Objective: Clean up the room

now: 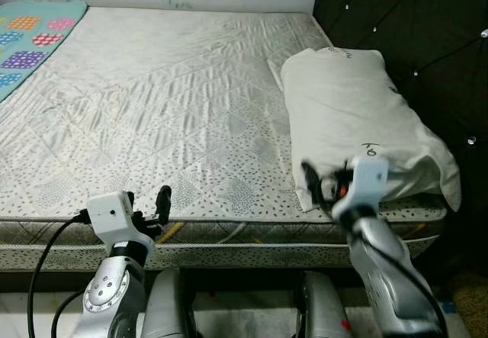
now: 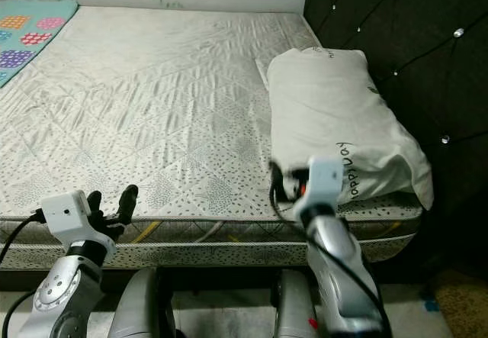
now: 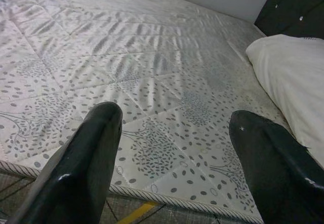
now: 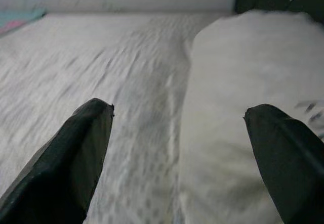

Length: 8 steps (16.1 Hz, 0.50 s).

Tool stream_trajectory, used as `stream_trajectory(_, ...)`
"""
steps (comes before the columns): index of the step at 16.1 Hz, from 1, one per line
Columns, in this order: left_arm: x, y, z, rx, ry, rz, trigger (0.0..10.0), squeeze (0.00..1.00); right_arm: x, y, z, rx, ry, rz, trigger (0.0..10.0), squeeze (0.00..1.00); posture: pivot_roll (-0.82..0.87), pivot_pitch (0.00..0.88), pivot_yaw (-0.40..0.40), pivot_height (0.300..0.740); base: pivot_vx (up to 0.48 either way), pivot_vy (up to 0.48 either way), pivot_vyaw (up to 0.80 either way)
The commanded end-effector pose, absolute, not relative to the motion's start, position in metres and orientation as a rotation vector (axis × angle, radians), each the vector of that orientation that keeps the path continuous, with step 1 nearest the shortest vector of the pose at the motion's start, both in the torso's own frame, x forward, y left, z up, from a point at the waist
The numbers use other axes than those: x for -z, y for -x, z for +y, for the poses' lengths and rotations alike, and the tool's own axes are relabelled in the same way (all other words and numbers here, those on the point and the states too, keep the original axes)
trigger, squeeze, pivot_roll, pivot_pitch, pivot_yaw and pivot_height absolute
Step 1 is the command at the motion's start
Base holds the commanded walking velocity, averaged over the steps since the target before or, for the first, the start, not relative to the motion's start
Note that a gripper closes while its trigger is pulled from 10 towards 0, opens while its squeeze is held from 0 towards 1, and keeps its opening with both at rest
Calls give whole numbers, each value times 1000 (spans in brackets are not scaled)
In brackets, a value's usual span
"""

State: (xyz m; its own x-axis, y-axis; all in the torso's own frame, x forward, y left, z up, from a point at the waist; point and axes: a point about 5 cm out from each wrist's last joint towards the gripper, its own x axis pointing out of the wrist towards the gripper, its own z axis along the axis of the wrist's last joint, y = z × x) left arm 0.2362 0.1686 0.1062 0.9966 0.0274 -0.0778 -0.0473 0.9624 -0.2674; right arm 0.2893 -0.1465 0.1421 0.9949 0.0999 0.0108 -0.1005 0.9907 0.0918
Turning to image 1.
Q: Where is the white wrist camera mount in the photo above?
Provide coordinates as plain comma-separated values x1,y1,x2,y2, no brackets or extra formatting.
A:
333,159,390,221
86,192,137,246

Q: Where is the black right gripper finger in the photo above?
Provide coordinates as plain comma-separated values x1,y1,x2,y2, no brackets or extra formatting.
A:
301,160,326,211

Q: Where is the black tufted headboard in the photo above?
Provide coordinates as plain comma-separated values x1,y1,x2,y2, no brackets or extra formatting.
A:
313,0,488,278

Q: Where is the grey robot leg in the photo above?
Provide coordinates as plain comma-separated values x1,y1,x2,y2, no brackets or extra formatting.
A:
141,268,196,338
294,271,356,338

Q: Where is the white pillow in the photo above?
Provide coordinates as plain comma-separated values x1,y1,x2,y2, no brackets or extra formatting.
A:
267,47,463,214

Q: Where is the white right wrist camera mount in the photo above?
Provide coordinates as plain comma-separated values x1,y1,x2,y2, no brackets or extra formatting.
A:
333,159,390,221

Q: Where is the grey robot right leg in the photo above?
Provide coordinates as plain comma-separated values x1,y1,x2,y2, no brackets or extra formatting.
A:
294,271,356,338

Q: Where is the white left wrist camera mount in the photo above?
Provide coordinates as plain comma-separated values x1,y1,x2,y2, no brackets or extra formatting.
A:
86,192,137,246

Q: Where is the brown woven rug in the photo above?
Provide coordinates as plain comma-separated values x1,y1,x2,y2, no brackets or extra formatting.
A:
446,273,488,338

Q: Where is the thin patterned lower mattress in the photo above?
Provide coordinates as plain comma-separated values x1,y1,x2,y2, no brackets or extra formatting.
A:
0,239,445,272

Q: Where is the grey robot left leg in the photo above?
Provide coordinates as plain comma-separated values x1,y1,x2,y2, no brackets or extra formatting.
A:
141,268,196,338

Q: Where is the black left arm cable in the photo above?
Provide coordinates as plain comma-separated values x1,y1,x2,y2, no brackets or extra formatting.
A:
27,211,94,338

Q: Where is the teal blanket with dotted shapes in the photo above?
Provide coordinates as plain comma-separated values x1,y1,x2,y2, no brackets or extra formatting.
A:
0,0,88,102

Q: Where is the grey quilted mattress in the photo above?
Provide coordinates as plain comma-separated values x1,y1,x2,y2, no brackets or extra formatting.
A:
0,6,451,245

